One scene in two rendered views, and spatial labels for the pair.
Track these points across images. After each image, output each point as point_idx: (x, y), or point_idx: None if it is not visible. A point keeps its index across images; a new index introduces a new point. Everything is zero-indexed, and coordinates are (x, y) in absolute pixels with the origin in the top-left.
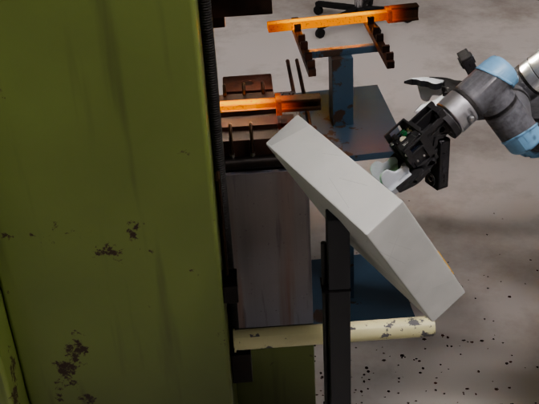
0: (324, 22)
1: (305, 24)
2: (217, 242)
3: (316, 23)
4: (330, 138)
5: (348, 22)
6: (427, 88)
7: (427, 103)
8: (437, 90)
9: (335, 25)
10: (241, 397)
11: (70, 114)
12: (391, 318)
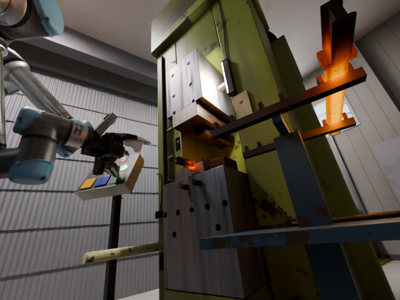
0: (327, 109)
1: (327, 118)
2: (158, 194)
3: (327, 113)
4: (276, 228)
5: (328, 97)
6: (136, 143)
7: (124, 149)
8: (128, 143)
9: (328, 106)
10: None
11: None
12: (108, 250)
